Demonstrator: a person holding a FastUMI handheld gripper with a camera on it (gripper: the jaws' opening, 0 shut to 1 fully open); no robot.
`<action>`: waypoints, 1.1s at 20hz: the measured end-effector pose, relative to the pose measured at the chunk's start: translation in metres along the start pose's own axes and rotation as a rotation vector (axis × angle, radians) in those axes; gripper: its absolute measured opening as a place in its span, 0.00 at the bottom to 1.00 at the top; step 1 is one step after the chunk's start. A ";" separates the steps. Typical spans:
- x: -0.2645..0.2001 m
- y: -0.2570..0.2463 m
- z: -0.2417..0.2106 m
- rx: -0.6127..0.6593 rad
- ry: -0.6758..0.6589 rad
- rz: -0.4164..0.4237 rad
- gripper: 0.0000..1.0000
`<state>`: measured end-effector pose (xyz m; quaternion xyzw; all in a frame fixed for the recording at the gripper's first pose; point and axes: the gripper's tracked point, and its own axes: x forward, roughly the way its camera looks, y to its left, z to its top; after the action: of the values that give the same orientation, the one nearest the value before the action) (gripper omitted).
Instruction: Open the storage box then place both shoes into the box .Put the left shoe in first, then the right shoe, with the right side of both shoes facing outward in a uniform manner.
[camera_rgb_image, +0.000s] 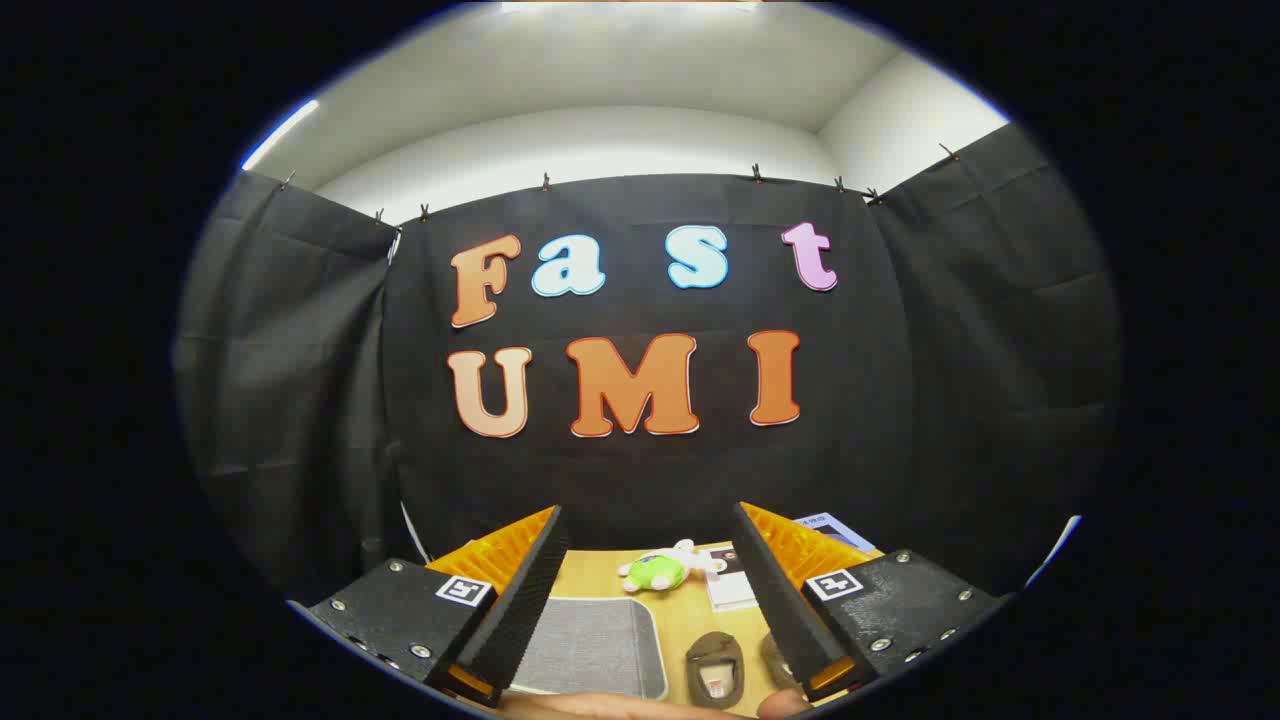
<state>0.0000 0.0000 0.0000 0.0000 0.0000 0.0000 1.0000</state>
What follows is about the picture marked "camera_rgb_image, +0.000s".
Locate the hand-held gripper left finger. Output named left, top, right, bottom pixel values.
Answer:
left=288, top=505, right=572, bottom=709

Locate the blue book with portrait cover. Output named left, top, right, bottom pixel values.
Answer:
left=797, top=513, right=876, bottom=554

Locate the brown fuzzy shoe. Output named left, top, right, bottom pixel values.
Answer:
left=685, top=630, right=746, bottom=709
left=760, top=632, right=801, bottom=691

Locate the white book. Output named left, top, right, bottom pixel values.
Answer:
left=705, top=548, right=761, bottom=611

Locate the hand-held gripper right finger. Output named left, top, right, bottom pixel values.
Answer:
left=733, top=502, right=1009, bottom=703

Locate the beige fabric storage box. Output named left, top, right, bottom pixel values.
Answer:
left=505, top=597, right=669, bottom=701

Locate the green plush toy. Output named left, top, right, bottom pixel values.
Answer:
left=617, top=540, right=729, bottom=594

